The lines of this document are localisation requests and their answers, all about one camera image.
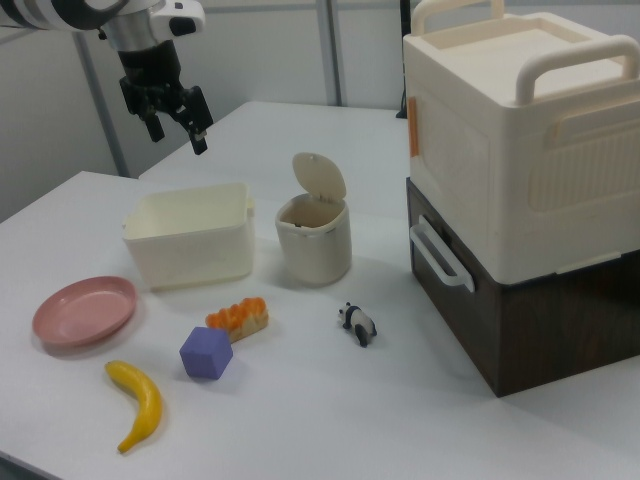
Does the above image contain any dark brown drawer cabinet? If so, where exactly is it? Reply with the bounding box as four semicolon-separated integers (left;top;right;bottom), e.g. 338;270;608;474
405;177;640;399

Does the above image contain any cream trash can with lid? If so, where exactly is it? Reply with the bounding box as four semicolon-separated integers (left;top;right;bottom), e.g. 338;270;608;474
273;152;354;287

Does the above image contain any cream plastic drawer box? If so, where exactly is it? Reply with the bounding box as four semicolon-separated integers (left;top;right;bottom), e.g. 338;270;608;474
402;0;640;286

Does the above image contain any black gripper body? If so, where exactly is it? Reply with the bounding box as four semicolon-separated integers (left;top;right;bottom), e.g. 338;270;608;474
118;39;214;132

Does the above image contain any yellow toy banana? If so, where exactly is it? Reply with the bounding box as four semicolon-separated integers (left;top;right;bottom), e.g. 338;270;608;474
103;359;164;455

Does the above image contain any cream plastic storage bin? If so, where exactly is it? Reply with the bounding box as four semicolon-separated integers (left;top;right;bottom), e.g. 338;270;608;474
122;181;257;294

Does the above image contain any black camera stand pole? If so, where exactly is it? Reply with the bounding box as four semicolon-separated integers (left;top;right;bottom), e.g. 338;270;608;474
396;0;412;120

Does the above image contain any small panda figurine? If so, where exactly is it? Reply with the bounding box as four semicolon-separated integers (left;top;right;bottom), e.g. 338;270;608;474
337;301;379;349

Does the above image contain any white drawer handle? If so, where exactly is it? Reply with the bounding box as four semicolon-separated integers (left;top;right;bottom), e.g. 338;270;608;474
408;214;476;292

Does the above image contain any purple foam cube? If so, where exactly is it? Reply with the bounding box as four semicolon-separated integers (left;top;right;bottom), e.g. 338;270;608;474
178;326;235;381

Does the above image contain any pink plastic plate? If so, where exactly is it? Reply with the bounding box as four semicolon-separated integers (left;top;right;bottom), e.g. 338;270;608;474
32;275;139;349

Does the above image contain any toy bread with orange glaze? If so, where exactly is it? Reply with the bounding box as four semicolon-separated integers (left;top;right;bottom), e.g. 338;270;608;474
205;296;272;344

